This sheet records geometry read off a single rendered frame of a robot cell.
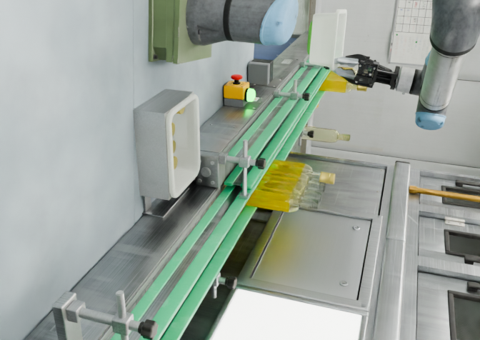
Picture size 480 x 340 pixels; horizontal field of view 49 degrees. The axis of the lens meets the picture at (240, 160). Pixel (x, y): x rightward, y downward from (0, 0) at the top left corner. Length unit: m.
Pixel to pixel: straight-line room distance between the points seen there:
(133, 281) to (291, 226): 0.67
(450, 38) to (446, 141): 6.56
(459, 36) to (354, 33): 6.19
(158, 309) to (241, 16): 0.65
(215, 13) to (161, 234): 0.52
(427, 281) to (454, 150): 6.25
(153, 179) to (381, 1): 6.19
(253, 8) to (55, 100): 0.49
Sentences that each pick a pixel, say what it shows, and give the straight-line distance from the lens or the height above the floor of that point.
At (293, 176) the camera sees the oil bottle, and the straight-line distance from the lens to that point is 1.58.
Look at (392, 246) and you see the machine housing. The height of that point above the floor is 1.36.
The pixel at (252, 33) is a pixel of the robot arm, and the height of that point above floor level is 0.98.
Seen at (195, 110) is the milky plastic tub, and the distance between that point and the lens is 1.33.
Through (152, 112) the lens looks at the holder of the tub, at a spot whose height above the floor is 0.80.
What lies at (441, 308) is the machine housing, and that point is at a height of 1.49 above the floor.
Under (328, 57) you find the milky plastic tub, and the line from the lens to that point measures 1.57.
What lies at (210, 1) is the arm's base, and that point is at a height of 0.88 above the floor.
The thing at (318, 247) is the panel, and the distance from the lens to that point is 1.54.
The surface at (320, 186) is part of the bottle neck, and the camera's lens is 1.58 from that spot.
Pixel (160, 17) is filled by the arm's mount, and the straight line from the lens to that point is 1.24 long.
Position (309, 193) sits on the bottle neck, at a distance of 1.54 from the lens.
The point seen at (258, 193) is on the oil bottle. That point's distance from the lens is 1.49.
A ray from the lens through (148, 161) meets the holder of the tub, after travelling 1.24.
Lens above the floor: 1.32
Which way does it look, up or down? 16 degrees down
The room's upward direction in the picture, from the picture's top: 98 degrees clockwise
